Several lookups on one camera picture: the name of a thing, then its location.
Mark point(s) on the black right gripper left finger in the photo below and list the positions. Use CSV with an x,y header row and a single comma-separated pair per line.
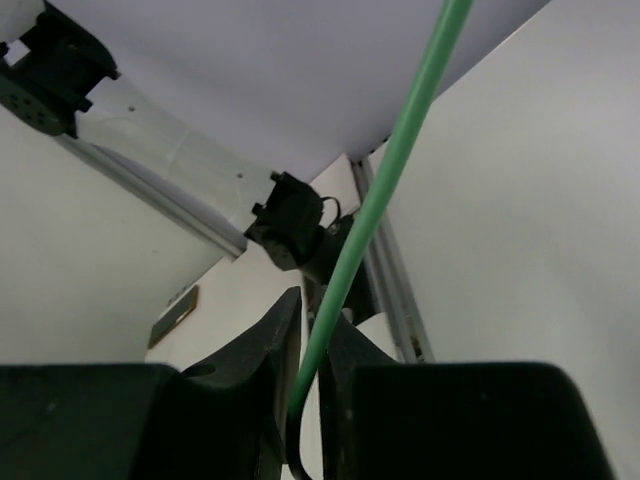
x,y
221,418

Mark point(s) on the aluminium front rail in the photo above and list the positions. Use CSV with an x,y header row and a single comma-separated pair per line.
x,y
191,214

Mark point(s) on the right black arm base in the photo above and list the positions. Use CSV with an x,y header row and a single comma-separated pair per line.
x,y
359,302

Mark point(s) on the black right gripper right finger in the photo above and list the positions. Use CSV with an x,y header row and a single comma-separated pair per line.
x,y
383,419

